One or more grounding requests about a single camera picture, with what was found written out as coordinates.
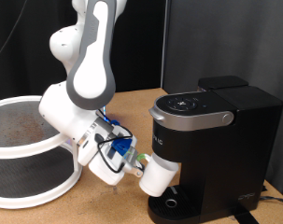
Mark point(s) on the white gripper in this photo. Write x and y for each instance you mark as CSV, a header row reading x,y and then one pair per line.
x,y
110,174

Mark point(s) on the black Keurig coffee machine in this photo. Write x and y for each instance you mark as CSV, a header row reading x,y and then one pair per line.
x,y
225,155

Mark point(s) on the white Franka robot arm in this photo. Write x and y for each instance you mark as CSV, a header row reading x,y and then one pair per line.
x,y
91,77

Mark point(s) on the white two-tier turntable shelf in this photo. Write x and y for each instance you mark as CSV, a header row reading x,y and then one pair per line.
x,y
22,149

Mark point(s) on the black backdrop curtain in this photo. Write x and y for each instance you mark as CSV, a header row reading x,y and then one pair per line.
x,y
141,46

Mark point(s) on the black tape strip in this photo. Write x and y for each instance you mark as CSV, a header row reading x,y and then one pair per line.
x,y
245,217

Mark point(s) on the grey partition panel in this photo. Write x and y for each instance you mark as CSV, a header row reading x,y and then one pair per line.
x,y
225,37

